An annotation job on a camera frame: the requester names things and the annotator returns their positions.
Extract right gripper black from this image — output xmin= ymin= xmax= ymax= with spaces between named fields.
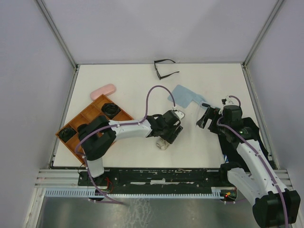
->
xmin=196 ymin=106 xmax=229 ymax=136

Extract light blue cleaning cloth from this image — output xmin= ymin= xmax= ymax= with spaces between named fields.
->
xmin=171 ymin=85 xmax=195 ymax=108

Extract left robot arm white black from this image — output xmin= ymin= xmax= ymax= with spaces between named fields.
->
xmin=77 ymin=110 xmax=185 ymax=185

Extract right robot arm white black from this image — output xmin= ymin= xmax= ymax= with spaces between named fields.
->
xmin=196 ymin=104 xmax=301 ymax=228

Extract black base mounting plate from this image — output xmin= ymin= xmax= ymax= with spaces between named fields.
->
xmin=93 ymin=168 xmax=237 ymax=192

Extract rolled black tie upper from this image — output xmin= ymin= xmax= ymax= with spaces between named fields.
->
xmin=101 ymin=103 xmax=120 ymax=119

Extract rolled black tie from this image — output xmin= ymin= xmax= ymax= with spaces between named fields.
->
xmin=101 ymin=103 xmax=120 ymax=119
xmin=59 ymin=127 xmax=76 ymax=142

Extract orange wooden divided tray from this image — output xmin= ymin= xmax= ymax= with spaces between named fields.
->
xmin=56 ymin=95 xmax=133 ymax=163

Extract pink glasses case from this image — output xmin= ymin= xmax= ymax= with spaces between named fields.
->
xmin=90 ymin=84 xmax=116 ymax=101

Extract rolled black tie lower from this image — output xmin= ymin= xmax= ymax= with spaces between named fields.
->
xmin=59 ymin=127 xmax=76 ymax=142

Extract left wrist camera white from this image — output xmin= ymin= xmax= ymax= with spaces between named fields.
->
xmin=173 ymin=110 xmax=185 ymax=120

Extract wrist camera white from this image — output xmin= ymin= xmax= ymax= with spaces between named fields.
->
xmin=221 ymin=95 xmax=236 ymax=106
xmin=173 ymin=110 xmax=185 ymax=120

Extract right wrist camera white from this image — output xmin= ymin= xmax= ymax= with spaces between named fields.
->
xmin=221 ymin=95 xmax=236 ymax=106

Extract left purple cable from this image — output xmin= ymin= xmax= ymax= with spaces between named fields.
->
xmin=75 ymin=85 xmax=176 ymax=205

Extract purple cable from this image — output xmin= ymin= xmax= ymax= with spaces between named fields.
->
xmin=217 ymin=95 xmax=292 ymax=226
xmin=75 ymin=85 xmax=176 ymax=205

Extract right aluminium frame post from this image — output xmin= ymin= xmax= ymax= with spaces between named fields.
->
xmin=242 ymin=0 xmax=285 ymax=68

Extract aluminium frame post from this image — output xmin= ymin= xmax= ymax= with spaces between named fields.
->
xmin=35 ymin=0 xmax=79 ymax=69
xmin=242 ymin=0 xmax=285 ymax=68

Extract black frame eyeglasses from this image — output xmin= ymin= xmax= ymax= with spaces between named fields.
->
xmin=153 ymin=58 xmax=180 ymax=80

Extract white slotted cable duct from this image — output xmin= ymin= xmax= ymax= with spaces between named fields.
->
xmin=45 ymin=185 xmax=223 ymax=199

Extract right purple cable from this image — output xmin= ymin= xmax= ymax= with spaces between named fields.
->
xmin=217 ymin=95 xmax=292 ymax=226

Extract aluminium front rail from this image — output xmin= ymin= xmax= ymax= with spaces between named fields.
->
xmin=34 ymin=168 xmax=83 ymax=189

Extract left aluminium frame post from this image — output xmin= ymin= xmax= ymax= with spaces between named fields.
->
xmin=35 ymin=0 xmax=79 ymax=69

